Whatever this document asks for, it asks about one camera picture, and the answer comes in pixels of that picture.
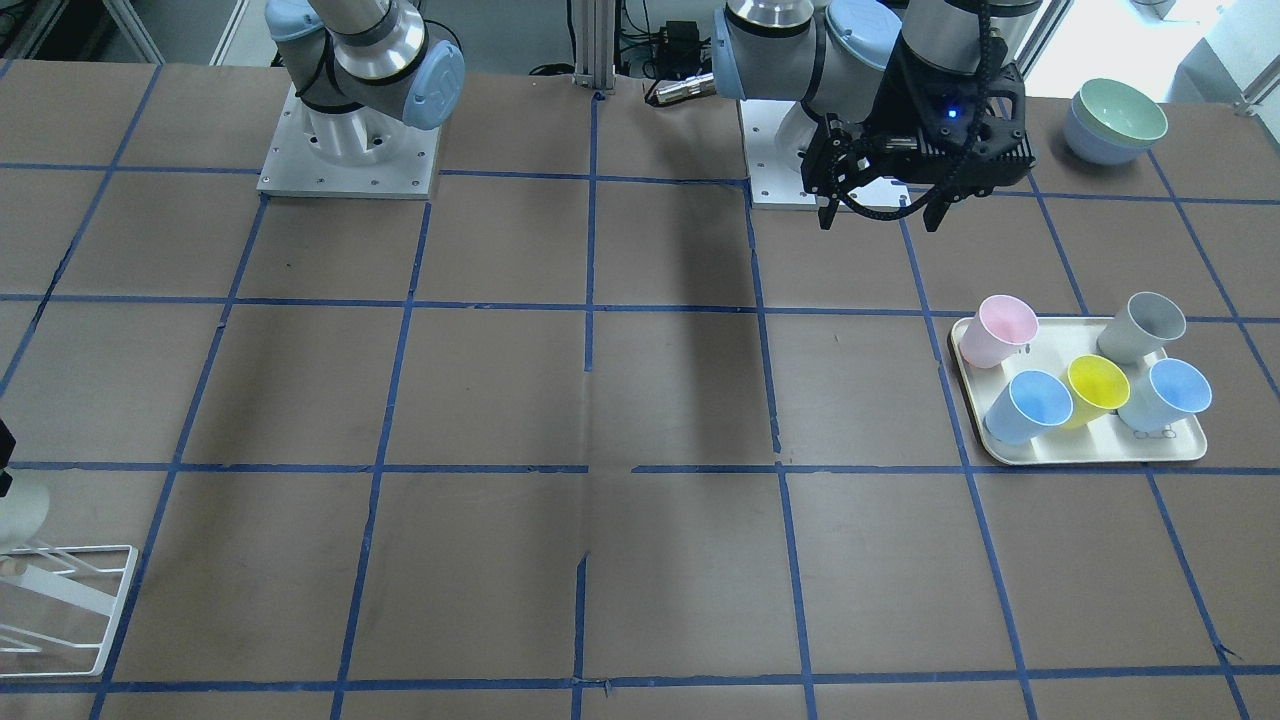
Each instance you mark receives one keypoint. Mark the grey plastic cup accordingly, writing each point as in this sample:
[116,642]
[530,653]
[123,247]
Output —
[1146,323]

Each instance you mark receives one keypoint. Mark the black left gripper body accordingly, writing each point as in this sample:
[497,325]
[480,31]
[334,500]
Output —
[903,98]

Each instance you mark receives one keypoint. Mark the yellow plastic cup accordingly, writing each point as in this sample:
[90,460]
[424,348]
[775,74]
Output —
[1097,387]

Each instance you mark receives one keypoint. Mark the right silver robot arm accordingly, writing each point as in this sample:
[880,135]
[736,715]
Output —
[134,202]

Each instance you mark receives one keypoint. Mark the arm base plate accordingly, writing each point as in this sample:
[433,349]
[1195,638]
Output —
[774,135]
[362,154]

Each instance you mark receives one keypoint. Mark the aluminium frame post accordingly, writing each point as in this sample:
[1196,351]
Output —
[594,44]

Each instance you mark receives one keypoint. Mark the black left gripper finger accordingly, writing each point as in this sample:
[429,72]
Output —
[833,148]
[936,209]

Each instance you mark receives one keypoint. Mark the white wire cup rack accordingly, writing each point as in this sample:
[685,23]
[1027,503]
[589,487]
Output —
[62,607]

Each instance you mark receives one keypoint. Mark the pink plastic cup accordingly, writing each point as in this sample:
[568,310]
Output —
[1002,325]

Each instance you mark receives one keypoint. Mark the light blue cup near grey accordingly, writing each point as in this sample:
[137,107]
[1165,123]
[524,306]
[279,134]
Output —
[1171,390]

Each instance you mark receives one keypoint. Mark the light blue cup near pink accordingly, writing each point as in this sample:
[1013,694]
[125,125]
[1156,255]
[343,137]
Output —
[1030,405]

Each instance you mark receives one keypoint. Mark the white plastic cup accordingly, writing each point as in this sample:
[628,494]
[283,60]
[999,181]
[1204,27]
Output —
[25,505]

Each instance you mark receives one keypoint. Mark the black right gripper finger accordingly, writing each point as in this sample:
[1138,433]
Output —
[7,446]

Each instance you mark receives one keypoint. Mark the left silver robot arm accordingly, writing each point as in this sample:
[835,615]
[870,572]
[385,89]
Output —
[832,59]

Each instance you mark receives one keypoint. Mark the blue bowl under green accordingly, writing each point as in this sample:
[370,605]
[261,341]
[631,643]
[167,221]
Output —
[1085,143]

